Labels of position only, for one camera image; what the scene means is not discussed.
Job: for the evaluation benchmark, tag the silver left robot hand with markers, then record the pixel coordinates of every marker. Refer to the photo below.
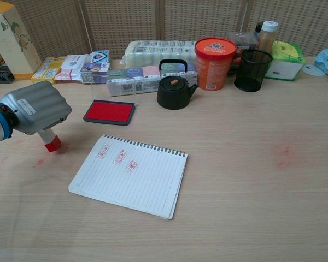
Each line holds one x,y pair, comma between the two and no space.
38,106

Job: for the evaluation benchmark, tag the red and white stamp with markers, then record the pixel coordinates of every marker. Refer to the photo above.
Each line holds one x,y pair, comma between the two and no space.
53,144

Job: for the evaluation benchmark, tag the white spiral notebook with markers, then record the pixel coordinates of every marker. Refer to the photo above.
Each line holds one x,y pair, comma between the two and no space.
136,180

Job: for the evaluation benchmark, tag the flat yellow box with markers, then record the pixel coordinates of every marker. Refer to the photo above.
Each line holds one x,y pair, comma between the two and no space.
47,71

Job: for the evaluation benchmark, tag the pink wet wipes pack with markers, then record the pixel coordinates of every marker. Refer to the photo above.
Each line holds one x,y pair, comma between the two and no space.
72,66

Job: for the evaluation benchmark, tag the tall cream yellow box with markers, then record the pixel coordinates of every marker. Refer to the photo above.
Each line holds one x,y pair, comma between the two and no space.
13,46

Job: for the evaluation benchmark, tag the small purple box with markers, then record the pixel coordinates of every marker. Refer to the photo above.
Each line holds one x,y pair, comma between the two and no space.
94,72

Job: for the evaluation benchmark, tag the red ink pad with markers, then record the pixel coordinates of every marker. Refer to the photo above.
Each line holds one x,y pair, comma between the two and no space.
109,111

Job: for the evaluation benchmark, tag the blue white soap box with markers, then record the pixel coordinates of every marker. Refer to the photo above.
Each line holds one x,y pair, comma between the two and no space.
99,56

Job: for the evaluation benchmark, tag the white tissue multipack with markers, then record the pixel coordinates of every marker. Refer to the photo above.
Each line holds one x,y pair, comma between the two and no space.
134,79

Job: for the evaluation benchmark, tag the wooden perforated folding screen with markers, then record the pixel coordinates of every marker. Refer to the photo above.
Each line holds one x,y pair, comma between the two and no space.
125,21

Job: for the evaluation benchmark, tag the long clear-wrapped tissue pack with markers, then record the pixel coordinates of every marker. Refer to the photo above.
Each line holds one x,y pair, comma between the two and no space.
158,52

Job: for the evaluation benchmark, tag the black teapot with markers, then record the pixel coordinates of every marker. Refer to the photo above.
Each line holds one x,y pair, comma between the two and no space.
173,94

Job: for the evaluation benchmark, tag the orange lidded tub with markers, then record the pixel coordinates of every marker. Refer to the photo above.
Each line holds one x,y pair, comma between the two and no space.
213,65

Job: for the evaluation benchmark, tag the clear plastic container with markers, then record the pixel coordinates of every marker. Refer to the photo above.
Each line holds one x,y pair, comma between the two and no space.
242,41

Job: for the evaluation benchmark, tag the black mesh pen cup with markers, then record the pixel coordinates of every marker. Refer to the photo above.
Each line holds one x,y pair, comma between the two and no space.
251,73

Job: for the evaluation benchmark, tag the dark bottle black cap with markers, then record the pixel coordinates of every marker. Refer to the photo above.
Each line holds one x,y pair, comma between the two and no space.
258,28

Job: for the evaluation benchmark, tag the brown bottle white cap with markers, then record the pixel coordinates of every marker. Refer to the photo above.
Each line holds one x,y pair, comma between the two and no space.
266,36

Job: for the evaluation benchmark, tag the green tissue pack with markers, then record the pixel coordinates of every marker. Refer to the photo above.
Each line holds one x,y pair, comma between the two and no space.
285,60

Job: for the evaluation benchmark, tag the translucent round plastic lid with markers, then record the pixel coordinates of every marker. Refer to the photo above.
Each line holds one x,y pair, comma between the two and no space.
313,70

